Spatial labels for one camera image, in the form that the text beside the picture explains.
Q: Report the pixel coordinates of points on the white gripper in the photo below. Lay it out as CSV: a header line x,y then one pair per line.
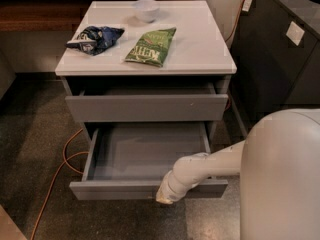
x,y
169,188

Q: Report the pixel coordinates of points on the grey drawer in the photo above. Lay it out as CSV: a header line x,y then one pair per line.
x,y
127,161
149,104

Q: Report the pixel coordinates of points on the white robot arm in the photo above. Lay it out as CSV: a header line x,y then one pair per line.
x,y
279,168

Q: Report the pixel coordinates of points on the grey top drawer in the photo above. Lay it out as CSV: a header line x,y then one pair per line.
x,y
149,104

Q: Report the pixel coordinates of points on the grey drawer cabinet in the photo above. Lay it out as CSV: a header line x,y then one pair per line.
x,y
197,55

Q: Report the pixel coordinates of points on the green chip bag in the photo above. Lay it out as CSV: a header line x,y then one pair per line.
x,y
152,47

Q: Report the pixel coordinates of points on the blue chip bag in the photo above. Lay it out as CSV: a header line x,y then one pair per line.
x,y
95,40

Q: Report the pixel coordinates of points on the dark grey bin cabinet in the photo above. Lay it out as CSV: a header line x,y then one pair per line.
x,y
272,72

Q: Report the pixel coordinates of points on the white bowl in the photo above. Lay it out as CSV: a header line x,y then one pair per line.
x,y
146,10

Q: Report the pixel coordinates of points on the white label on cabinet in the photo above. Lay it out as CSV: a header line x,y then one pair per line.
x,y
295,33

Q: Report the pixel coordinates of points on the wooden bench shelf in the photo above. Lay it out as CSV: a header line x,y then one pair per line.
x,y
44,15

